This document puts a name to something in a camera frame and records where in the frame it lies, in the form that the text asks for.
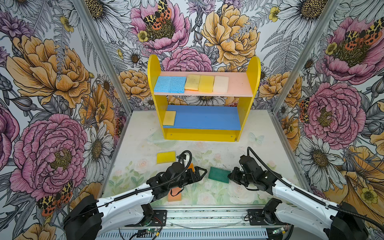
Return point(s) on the blue cellulose sponge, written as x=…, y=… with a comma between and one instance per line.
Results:
x=177, y=85
x=163, y=84

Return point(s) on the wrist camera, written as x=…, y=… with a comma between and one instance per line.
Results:
x=183, y=158
x=248, y=164

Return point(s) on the orange sponge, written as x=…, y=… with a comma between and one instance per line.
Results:
x=191, y=166

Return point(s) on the yellow sponge with green back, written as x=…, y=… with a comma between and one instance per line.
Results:
x=169, y=118

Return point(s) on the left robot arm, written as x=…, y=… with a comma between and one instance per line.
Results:
x=93, y=217

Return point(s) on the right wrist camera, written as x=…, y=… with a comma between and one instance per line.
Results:
x=248, y=164

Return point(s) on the aluminium frame post left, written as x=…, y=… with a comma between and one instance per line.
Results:
x=94, y=36

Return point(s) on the peach pink sponge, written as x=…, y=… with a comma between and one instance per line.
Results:
x=175, y=195

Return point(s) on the yellow shelf with coloured boards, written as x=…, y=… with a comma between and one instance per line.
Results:
x=203, y=123

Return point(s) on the pale pink sponge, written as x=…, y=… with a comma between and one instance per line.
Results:
x=221, y=84

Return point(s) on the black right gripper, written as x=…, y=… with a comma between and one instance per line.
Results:
x=234, y=175

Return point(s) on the aluminium frame post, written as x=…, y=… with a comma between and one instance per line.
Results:
x=94, y=36
x=322, y=24

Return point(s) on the dull yellow sponge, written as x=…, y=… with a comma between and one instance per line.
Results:
x=192, y=82

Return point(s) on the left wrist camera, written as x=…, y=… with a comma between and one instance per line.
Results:
x=183, y=158

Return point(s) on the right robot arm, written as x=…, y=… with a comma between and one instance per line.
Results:
x=294, y=206

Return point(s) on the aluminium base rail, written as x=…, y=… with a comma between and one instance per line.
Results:
x=221, y=223

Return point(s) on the dark green scouring pad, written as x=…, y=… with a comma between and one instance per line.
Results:
x=219, y=175

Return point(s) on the aluminium frame post right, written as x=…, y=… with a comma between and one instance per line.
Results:
x=322, y=24

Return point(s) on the bright yellow sponge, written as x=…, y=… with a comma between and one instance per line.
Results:
x=166, y=157

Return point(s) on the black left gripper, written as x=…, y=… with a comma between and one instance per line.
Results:
x=192, y=176

